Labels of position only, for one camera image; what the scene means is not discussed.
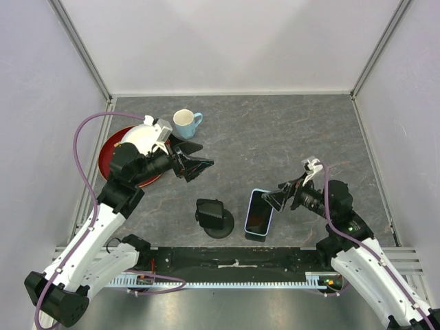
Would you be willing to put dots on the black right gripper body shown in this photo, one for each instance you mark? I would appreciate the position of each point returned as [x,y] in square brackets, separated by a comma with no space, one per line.
[298,194]

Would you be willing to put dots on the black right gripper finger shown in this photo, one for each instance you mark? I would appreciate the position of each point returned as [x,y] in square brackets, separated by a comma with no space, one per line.
[276,200]
[292,184]

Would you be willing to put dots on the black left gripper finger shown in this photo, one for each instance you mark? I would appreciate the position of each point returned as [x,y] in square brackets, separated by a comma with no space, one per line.
[194,167]
[186,146]

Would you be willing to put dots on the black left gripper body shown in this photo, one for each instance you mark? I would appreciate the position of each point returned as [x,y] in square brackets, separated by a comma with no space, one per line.
[174,162]

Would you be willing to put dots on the blue-cased smartphone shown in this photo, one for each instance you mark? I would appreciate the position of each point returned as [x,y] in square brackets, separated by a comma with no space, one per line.
[259,214]

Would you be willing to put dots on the black folding phone stand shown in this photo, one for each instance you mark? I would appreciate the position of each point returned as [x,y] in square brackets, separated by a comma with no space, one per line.
[255,237]

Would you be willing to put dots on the black smartphone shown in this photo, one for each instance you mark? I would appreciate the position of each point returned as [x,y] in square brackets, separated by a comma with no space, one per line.
[209,213]

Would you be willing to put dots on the black round-base phone stand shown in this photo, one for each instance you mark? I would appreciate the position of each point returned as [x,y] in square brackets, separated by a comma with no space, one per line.
[228,226]

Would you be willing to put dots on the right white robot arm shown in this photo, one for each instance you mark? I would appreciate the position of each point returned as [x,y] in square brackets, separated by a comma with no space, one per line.
[352,250]

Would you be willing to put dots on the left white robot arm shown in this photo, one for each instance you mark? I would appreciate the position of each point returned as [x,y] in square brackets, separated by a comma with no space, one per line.
[66,287]

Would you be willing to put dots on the light blue ceramic mug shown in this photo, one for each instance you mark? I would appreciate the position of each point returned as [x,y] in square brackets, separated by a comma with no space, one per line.
[186,122]

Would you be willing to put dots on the white paper plate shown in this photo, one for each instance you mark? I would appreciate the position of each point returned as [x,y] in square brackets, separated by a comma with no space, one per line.
[134,136]

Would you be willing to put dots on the red round tray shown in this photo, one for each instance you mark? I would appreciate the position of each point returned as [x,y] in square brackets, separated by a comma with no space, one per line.
[107,150]

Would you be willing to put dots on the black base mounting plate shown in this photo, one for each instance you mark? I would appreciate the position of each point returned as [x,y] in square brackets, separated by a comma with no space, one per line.
[233,263]

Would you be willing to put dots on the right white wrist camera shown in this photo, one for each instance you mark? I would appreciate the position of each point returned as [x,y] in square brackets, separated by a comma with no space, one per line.
[312,166]

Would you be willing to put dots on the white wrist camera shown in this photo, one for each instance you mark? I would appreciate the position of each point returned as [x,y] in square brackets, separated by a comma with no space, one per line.
[312,166]
[156,133]

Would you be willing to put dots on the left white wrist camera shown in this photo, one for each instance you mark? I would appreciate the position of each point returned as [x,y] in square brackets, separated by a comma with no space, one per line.
[156,133]

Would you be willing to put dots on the light blue cable duct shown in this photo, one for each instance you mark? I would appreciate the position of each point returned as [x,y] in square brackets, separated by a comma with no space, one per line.
[136,282]

